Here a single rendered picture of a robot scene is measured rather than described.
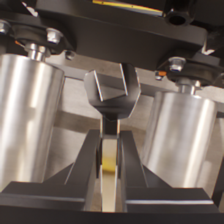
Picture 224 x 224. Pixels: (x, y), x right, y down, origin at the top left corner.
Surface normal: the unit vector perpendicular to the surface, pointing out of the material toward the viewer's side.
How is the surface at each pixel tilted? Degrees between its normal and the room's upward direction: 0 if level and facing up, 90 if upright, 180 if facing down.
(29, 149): 48
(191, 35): 0
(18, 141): 25
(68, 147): 0
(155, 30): 0
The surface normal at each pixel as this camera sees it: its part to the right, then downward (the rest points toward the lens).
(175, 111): -0.51, -0.08
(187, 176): 0.14, 0.07
